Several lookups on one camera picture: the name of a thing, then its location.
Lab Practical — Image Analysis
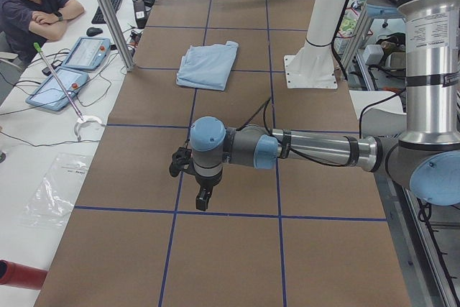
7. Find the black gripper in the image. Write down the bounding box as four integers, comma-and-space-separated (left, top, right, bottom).
195, 173, 222, 211

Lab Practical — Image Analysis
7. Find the light blue button-up shirt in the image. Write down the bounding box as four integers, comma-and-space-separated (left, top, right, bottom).
176, 41, 239, 91

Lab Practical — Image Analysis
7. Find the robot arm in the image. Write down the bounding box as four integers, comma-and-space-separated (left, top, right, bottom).
184, 0, 459, 211

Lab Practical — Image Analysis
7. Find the clear plastic bag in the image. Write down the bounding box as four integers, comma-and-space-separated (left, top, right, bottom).
19, 153, 93, 229

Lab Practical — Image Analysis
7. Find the upper blue teach pendant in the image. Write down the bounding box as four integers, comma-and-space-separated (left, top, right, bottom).
62, 37, 111, 71

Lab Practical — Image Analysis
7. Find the blue teach pendant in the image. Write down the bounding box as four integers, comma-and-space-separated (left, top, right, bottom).
26, 68, 88, 111
62, 37, 111, 71

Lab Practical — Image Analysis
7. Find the lower blue teach pendant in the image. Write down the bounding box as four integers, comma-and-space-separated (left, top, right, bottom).
26, 68, 88, 111

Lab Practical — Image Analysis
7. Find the white plastic chair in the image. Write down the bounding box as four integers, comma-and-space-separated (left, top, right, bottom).
349, 91, 406, 137

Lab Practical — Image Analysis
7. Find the black computer mouse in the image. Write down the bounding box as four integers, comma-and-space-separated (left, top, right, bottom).
86, 27, 103, 37

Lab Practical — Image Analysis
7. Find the black keyboard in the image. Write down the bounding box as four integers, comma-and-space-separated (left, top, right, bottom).
91, 0, 126, 25

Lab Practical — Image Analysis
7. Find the red cylinder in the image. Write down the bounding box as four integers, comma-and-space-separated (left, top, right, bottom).
1, 260, 48, 290

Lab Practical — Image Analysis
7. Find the metal reacher grabber tool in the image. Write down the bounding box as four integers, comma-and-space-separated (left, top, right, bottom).
33, 42, 106, 142

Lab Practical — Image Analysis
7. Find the seated person dark shirt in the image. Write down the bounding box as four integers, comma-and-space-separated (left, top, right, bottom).
1, 0, 85, 64

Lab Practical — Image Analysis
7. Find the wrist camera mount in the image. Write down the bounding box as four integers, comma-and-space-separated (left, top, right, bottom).
169, 147, 196, 178

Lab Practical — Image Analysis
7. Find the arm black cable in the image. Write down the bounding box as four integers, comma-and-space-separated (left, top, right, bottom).
236, 91, 407, 168

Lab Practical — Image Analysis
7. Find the white camera stand base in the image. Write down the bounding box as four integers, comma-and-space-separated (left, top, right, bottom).
284, 0, 348, 89

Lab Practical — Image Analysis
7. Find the aluminium frame post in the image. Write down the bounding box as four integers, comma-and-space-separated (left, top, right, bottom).
97, 0, 134, 72

